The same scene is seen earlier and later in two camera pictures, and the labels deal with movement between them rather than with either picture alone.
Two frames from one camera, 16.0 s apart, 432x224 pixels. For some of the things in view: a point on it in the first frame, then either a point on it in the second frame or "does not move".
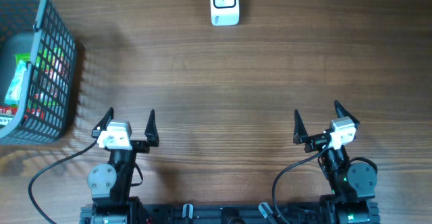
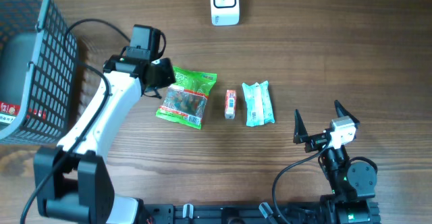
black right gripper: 317,141 does not move
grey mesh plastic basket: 30,23 does not move
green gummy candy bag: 48,75 → 185,100
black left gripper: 138,144 → 161,74
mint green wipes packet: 14,92 → 259,106
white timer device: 225,3 does not move
